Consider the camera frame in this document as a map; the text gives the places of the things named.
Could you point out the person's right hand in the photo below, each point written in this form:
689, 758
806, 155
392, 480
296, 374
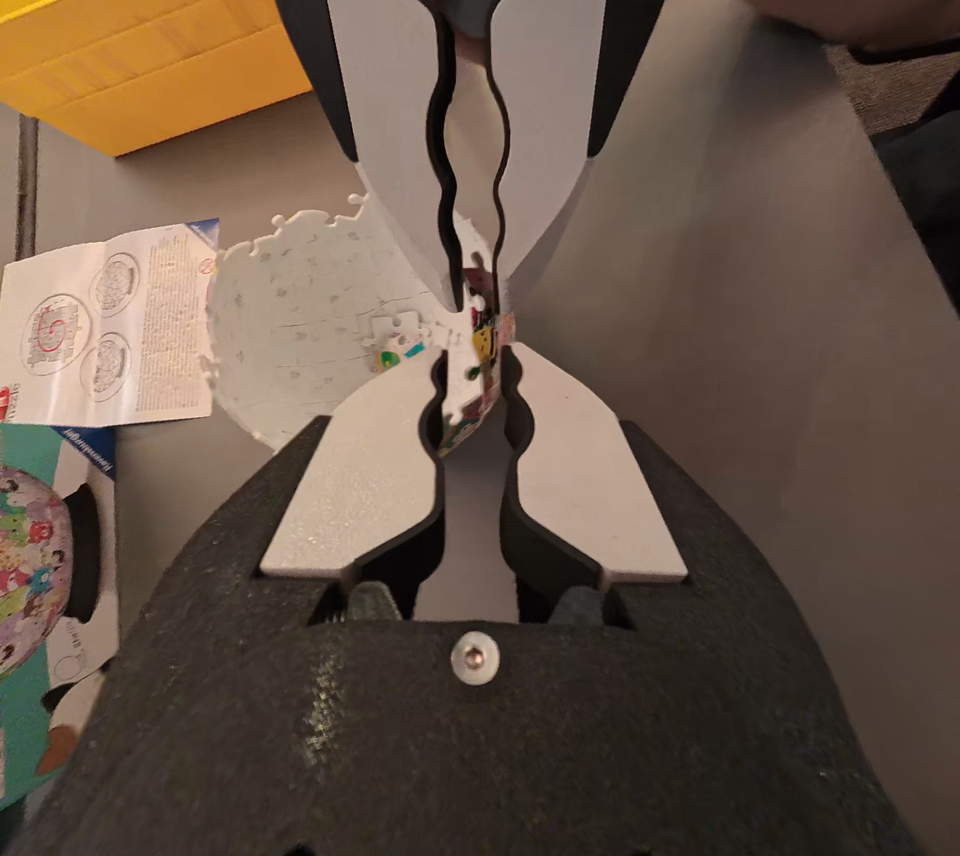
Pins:
471, 46

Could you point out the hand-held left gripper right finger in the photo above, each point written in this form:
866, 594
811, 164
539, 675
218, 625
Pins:
600, 496

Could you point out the yellow plastic bin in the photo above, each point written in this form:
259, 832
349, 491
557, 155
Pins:
150, 31

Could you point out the puzzle ball cardboard box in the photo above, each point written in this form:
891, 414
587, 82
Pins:
45, 556

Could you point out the colourful puzzle ball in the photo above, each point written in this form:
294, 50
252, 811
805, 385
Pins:
300, 316

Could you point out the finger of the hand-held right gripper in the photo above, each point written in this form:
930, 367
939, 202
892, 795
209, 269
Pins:
555, 84
382, 84

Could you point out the white instruction leaflet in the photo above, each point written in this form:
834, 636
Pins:
112, 331

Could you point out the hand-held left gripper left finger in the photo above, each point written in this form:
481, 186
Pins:
352, 496

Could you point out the upturned white puzzle piece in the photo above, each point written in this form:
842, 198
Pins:
397, 329

